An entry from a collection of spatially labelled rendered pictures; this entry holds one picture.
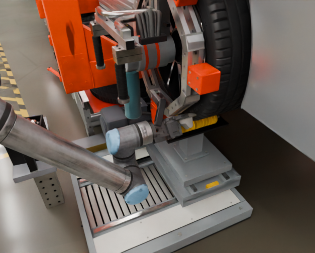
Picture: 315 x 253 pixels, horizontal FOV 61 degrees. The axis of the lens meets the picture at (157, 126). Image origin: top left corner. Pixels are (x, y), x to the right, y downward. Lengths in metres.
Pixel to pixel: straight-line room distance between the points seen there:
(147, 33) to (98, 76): 0.75
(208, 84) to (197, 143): 0.65
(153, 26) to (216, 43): 0.21
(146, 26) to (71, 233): 1.10
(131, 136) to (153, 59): 0.32
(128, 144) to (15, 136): 0.40
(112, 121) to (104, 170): 0.69
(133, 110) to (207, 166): 0.50
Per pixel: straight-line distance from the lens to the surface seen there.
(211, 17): 0.92
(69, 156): 0.79
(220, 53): 0.91
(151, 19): 0.91
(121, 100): 0.97
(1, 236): 1.69
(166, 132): 1.03
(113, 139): 0.96
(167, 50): 1.10
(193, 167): 1.45
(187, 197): 1.40
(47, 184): 1.56
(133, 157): 1.04
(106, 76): 1.60
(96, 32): 1.21
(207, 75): 0.86
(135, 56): 0.91
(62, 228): 1.58
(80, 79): 1.57
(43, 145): 0.76
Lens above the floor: 1.24
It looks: 36 degrees down
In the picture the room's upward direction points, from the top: 2 degrees counter-clockwise
